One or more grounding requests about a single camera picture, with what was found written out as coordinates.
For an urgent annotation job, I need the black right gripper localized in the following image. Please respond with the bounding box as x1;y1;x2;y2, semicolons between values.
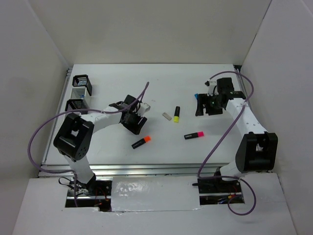
196;93;224;116

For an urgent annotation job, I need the orange cap black highlighter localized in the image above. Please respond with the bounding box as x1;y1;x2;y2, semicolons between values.
132;136;151;149

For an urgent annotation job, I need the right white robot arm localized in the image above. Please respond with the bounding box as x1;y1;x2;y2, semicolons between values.
195;77;278;192

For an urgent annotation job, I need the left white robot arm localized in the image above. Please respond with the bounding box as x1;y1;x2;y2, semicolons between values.
53;95;151;195

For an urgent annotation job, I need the yellow cap black highlighter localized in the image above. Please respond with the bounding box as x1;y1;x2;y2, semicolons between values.
174;106;180;123

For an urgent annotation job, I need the white eraser block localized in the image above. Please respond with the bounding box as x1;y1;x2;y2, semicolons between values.
162;112;172;121

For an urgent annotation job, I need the pink cap black highlighter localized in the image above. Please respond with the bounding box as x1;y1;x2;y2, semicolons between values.
184;132;204;140

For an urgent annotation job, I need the far white mesh container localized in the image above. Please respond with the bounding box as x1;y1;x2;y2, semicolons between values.
70;86;91;104

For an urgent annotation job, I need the near black mesh container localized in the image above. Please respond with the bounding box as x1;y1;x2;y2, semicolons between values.
65;98;89;111

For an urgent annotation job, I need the black mesh container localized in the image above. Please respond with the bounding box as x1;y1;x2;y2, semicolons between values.
65;98;89;111
72;74;92;96

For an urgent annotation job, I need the white foil cover plate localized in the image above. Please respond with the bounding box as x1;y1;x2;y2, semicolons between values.
111;176;201;212

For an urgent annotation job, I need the far black mesh container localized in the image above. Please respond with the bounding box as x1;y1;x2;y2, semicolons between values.
72;74;92;96

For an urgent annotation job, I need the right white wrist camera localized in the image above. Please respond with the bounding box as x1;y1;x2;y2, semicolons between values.
205;79;218;96

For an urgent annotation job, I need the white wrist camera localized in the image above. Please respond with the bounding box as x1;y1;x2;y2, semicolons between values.
205;79;218;96
136;102;151;117

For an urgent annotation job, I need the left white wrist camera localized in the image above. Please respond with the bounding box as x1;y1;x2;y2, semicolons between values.
136;102;151;117

